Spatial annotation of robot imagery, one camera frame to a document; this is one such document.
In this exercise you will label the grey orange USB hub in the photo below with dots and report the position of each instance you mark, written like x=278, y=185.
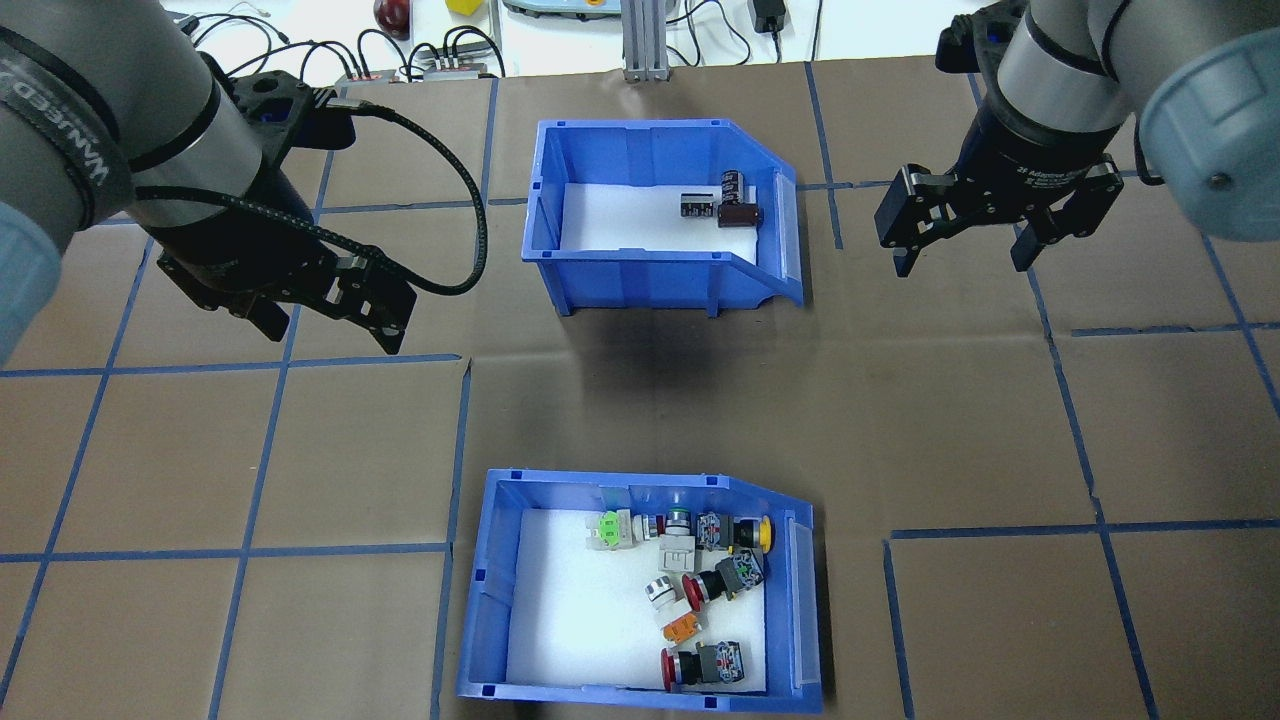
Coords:
x=365, y=76
x=460, y=65

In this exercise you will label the yellow cube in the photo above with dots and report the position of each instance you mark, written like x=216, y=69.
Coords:
x=462, y=5

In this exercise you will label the green white switch block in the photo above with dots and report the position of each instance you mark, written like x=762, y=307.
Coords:
x=612, y=530

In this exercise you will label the red toy fruit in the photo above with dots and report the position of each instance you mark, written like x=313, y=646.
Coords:
x=391, y=12

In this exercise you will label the aluminium profile post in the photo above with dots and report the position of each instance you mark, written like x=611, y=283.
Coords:
x=645, y=40

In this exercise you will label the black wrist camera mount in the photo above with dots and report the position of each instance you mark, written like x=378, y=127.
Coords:
x=975, y=40
x=275, y=100

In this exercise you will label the red mushroom push button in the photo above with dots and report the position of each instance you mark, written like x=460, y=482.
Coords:
x=725, y=578
x=705, y=665

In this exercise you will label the yellow mushroom push button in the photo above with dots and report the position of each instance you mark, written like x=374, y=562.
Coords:
x=735, y=530

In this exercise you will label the black cylindrical capacitor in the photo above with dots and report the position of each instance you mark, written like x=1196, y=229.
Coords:
x=697, y=205
x=733, y=185

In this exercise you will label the grey teach pendant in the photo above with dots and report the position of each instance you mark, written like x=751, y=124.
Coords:
x=560, y=8

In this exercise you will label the blue plastic storage bin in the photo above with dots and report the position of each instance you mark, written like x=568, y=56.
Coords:
x=640, y=285
x=480, y=600

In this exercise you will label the white foam liner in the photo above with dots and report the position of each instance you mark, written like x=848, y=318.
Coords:
x=620, y=215
x=570, y=600

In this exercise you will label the black power adapter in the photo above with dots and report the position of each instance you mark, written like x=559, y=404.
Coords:
x=768, y=14

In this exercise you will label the orange small switch block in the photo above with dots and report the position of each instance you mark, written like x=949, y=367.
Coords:
x=682, y=628

